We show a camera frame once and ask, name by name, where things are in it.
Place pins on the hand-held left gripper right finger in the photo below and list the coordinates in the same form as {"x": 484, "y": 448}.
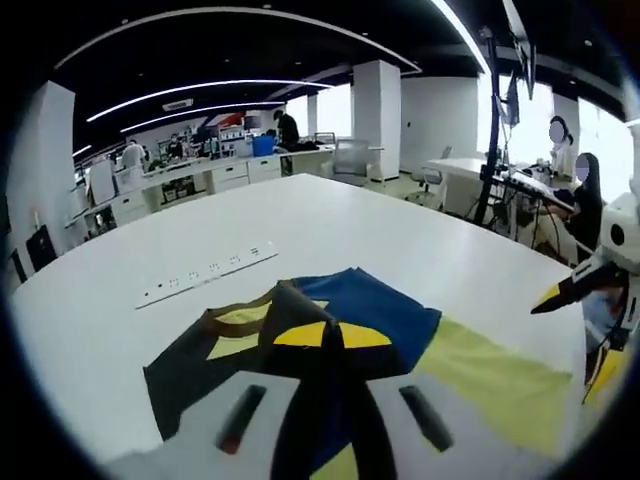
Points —
{"x": 390, "y": 425}

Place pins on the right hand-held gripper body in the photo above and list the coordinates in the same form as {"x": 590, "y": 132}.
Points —
{"x": 625, "y": 235}

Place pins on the mesh office chair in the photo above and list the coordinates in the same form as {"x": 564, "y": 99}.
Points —
{"x": 351, "y": 161}

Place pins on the white desk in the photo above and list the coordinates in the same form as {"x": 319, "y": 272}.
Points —
{"x": 457, "y": 175}

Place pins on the ceiling air vent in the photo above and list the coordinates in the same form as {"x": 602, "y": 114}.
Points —
{"x": 177, "y": 104}

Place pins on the white table power strip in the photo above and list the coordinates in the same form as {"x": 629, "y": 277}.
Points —
{"x": 210, "y": 273}

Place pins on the long white counter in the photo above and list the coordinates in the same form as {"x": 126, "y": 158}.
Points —
{"x": 225, "y": 172}

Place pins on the curved ceiling light strip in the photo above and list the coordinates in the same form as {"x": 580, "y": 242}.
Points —
{"x": 200, "y": 92}
{"x": 200, "y": 114}

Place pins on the black monitor stand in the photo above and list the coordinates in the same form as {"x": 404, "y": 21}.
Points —
{"x": 487, "y": 150}

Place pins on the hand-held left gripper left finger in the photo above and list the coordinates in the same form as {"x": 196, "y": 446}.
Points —
{"x": 200, "y": 430}

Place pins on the straight ceiling light strip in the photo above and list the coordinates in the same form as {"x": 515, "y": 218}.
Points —
{"x": 460, "y": 32}

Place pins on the dark cloth pile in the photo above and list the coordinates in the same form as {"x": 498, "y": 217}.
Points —
{"x": 301, "y": 147}

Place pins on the yellow grey blue garment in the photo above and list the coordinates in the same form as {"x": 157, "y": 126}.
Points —
{"x": 380, "y": 310}

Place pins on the white office chair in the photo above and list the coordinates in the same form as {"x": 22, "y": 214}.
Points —
{"x": 425, "y": 185}

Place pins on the black box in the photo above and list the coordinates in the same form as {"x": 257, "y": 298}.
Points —
{"x": 41, "y": 247}

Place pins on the white board panel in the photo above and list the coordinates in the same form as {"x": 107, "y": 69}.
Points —
{"x": 103, "y": 182}

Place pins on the blue storage bin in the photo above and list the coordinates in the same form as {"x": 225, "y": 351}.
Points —
{"x": 263, "y": 146}

